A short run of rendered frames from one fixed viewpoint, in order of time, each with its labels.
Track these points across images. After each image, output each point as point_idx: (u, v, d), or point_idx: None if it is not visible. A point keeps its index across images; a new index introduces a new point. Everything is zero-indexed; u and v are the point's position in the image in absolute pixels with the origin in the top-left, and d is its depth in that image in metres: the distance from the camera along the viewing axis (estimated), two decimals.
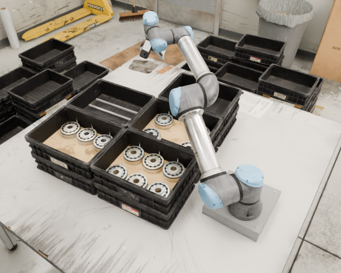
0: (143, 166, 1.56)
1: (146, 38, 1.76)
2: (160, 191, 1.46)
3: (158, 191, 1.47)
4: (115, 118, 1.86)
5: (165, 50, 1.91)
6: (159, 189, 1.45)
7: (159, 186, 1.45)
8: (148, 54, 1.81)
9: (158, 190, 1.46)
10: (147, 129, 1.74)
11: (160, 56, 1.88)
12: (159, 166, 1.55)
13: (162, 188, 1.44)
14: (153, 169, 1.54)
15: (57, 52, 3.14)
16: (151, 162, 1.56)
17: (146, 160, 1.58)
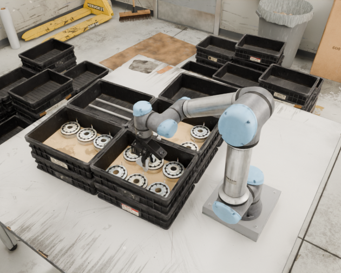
0: None
1: (148, 138, 1.41)
2: (160, 191, 1.46)
3: (158, 191, 1.47)
4: (115, 118, 1.86)
5: None
6: (159, 189, 1.45)
7: (159, 186, 1.45)
8: (162, 149, 1.46)
9: (158, 190, 1.46)
10: None
11: (154, 156, 1.55)
12: (159, 166, 1.55)
13: (162, 188, 1.44)
14: (153, 169, 1.54)
15: (57, 52, 3.14)
16: (151, 162, 1.56)
17: None
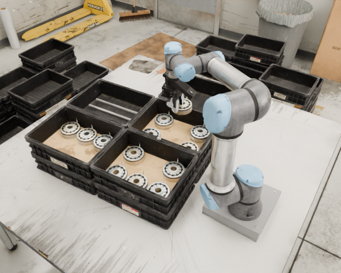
0: None
1: (178, 78, 1.50)
2: (160, 191, 1.46)
3: (158, 191, 1.47)
4: (115, 118, 1.86)
5: None
6: (159, 189, 1.45)
7: (159, 186, 1.45)
8: (191, 89, 1.55)
9: (158, 190, 1.46)
10: (147, 129, 1.74)
11: (183, 98, 1.64)
12: (188, 108, 1.64)
13: (162, 188, 1.44)
14: (183, 110, 1.63)
15: (57, 52, 3.14)
16: (180, 104, 1.65)
17: None
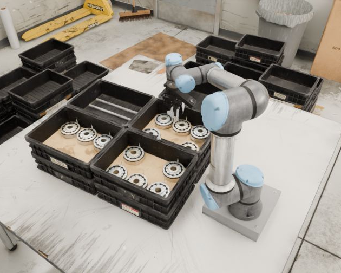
0: (174, 130, 1.75)
1: (179, 88, 1.53)
2: (160, 191, 1.46)
3: (158, 191, 1.47)
4: (115, 118, 1.86)
5: None
6: (159, 189, 1.45)
7: (159, 186, 1.45)
8: (192, 98, 1.59)
9: (158, 190, 1.46)
10: (147, 129, 1.74)
11: (183, 106, 1.68)
12: (188, 129, 1.74)
13: (162, 188, 1.44)
14: (183, 132, 1.73)
15: (57, 52, 3.14)
16: (180, 126, 1.75)
17: (175, 124, 1.77)
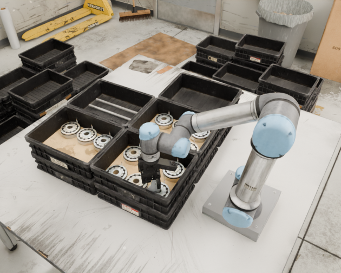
0: None
1: (159, 157, 1.33)
2: (160, 191, 1.46)
3: None
4: (115, 118, 1.86)
5: None
6: (159, 189, 1.45)
7: None
8: (169, 161, 1.41)
9: None
10: None
11: None
12: None
13: (162, 188, 1.44)
14: None
15: (57, 52, 3.14)
16: None
17: (175, 124, 1.77)
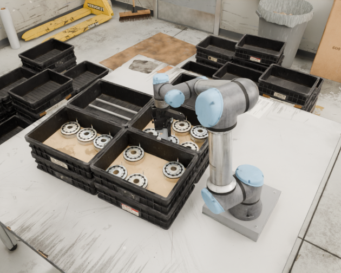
0: (174, 130, 1.75)
1: (169, 106, 1.58)
2: None
3: None
4: (115, 118, 1.86)
5: (156, 131, 1.70)
6: (170, 140, 1.69)
7: (170, 137, 1.68)
8: None
9: (169, 141, 1.69)
10: (147, 129, 1.74)
11: None
12: (188, 129, 1.74)
13: (172, 139, 1.68)
14: (183, 132, 1.73)
15: (57, 52, 3.14)
16: (180, 126, 1.75)
17: (175, 124, 1.77)
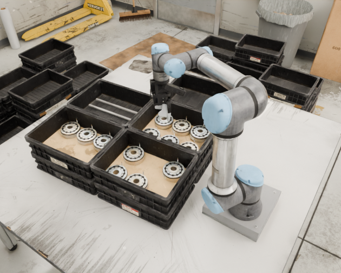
0: (174, 130, 1.75)
1: (169, 79, 1.48)
2: None
3: None
4: (115, 118, 1.86)
5: (155, 107, 1.61)
6: (170, 140, 1.69)
7: (170, 137, 1.68)
8: None
9: (169, 141, 1.70)
10: (147, 129, 1.74)
11: None
12: (188, 129, 1.74)
13: (172, 139, 1.68)
14: (183, 132, 1.73)
15: (57, 52, 3.14)
16: (180, 126, 1.75)
17: (175, 124, 1.77)
